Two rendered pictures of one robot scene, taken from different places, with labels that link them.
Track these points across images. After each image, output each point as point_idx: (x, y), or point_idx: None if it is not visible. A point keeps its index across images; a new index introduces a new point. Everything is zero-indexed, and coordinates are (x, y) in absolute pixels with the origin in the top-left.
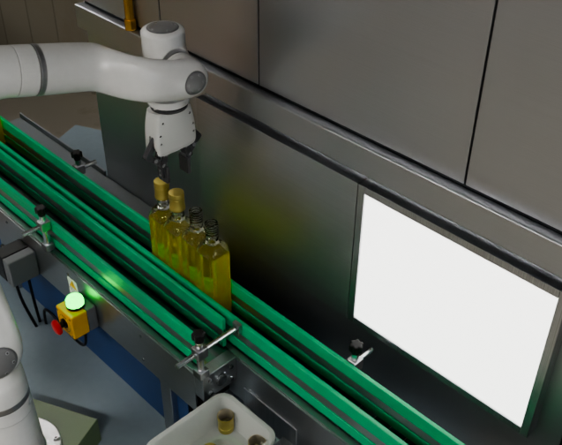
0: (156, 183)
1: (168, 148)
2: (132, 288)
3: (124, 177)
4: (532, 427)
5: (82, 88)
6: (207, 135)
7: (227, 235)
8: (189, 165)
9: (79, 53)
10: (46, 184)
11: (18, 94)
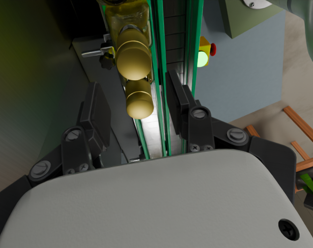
0: (152, 107)
1: (219, 185)
2: (203, 0)
3: (115, 144)
4: None
5: None
6: None
7: (47, 10)
8: (90, 99)
9: None
10: (169, 153)
11: None
